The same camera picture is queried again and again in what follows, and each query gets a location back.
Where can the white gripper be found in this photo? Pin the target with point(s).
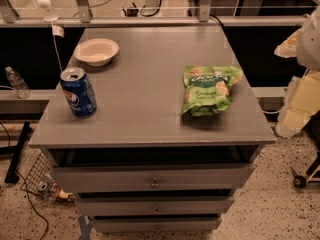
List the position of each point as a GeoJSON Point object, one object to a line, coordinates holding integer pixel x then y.
{"type": "Point", "coordinates": [310, 45]}

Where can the green rice chip bag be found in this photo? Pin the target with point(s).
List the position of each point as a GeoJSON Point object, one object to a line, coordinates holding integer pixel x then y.
{"type": "Point", "coordinates": [208, 89]}

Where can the blue pepsi can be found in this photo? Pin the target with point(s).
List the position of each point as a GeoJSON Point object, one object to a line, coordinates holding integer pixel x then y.
{"type": "Point", "coordinates": [78, 92]}

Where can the black wheeled cart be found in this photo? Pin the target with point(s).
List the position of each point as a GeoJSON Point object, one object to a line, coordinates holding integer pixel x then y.
{"type": "Point", "coordinates": [312, 174]}

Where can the top drawer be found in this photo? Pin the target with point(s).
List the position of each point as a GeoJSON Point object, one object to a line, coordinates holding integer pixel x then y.
{"type": "Point", "coordinates": [143, 179]}

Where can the drawer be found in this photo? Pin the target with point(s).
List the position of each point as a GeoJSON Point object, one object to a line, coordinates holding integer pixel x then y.
{"type": "Point", "coordinates": [166, 224]}
{"type": "Point", "coordinates": [155, 206]}
{"type": "Point", "coordinates": [143, 179]}

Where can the black power adapter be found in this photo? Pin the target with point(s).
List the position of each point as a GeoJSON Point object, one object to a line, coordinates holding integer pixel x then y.
{"type": "Point", "coordinates": [131, 12]}

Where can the grey drawer cabinet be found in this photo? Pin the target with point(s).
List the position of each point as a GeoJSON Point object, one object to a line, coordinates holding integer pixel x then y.
{"type": "Point", "coordinates": [138, 120]}

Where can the white bowl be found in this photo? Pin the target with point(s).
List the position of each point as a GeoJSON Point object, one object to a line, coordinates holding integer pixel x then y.
{"type": "Point", "coordinates": [96, 52]}

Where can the bottom drawer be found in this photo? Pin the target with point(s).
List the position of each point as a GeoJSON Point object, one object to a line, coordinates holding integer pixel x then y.
{"type": "Point", "coordinates": [166, 224]}

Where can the middle drawer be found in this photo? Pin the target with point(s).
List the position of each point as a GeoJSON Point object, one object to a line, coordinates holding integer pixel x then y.
{"type": "Point", "coordinates": [155, 206]}

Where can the clear plastic water bottle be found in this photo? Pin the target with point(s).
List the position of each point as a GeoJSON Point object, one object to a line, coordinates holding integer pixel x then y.
{"type": "Point", "coordinates": [18, 83]}

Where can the black metal stand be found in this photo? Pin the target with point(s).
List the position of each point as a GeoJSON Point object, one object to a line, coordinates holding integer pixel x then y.
{"type": "Point", "coordinates": [15, 151]}

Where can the wire basket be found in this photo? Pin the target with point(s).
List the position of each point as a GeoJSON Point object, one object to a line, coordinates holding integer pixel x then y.
{"type": "Point", "coordinates": [38, 172]}

